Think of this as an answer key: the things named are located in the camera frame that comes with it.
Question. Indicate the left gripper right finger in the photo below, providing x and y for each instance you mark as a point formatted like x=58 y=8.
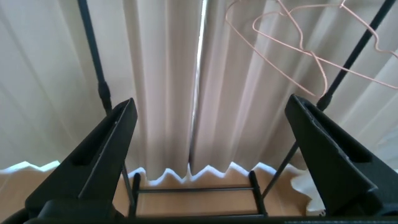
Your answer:
x=342 y=174

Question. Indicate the black clothes rack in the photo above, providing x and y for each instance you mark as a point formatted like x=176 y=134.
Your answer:
x=92 y=46

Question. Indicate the beige curtain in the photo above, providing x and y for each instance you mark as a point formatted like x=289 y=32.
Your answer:
x=161 y=77

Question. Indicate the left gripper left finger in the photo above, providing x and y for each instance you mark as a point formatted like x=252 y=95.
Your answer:
x=93 y=168

